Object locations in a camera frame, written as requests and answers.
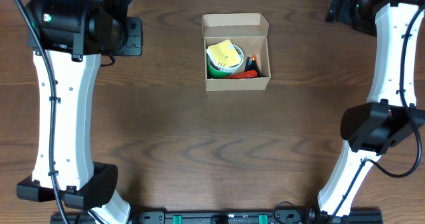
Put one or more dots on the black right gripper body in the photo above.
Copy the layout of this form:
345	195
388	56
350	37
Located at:
337	10

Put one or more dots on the white masking tape roll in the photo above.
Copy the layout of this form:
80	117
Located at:
237	59

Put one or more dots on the cardboard box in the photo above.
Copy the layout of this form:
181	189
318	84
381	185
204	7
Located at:
229	39

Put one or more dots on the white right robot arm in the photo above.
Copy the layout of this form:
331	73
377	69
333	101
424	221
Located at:
390	113

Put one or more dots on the orange utility knife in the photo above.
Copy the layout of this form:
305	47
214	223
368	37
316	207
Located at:
244	75

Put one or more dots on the green tape roll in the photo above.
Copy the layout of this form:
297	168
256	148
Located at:
215	73

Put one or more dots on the yellow sticky note pad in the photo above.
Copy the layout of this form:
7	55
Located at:
224	54

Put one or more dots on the black correction tape dispenser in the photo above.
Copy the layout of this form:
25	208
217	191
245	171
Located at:
252	66

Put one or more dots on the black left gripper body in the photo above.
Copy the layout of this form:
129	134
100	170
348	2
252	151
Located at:
133	36

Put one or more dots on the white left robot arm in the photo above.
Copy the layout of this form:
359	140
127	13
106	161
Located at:
68	39

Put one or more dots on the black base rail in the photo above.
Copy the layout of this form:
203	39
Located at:
356	216

